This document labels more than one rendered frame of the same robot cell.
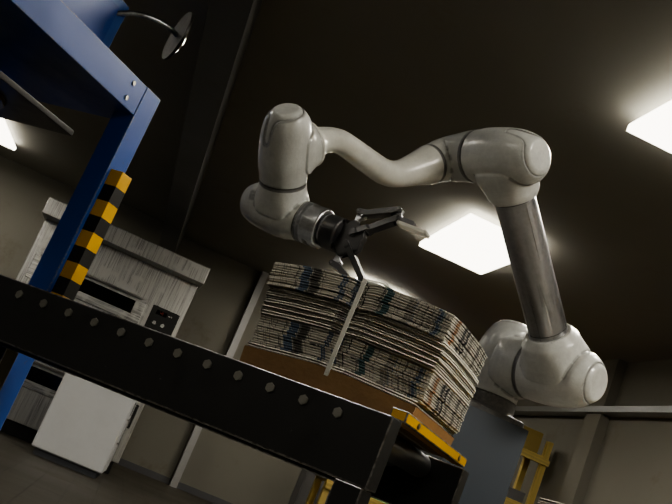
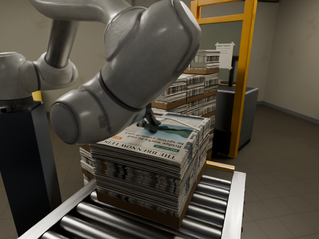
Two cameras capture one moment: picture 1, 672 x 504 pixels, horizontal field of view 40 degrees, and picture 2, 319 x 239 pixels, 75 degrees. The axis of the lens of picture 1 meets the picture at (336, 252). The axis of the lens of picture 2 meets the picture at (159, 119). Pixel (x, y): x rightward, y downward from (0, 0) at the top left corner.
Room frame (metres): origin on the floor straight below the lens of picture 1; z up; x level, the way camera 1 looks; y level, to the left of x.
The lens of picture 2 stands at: (1.86, 0.54, 1.28)
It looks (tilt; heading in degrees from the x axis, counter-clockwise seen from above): 18 degrees down; 267
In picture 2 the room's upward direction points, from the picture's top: straight up
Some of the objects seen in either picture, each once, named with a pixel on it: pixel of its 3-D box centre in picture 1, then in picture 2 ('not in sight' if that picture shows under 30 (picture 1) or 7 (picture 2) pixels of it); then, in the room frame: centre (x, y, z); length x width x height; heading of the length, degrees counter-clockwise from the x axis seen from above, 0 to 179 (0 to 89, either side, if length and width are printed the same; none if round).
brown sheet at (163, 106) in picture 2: not in sight; (159, 100); (1.76, -1.28, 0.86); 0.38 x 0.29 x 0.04; 137
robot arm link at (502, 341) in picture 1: (505, 360); (12, 75); (2.53, -0.55, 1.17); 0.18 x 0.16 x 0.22; 38
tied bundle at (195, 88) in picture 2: not in sight; (179, 87); (1.55, -1.49, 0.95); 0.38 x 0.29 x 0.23; 135
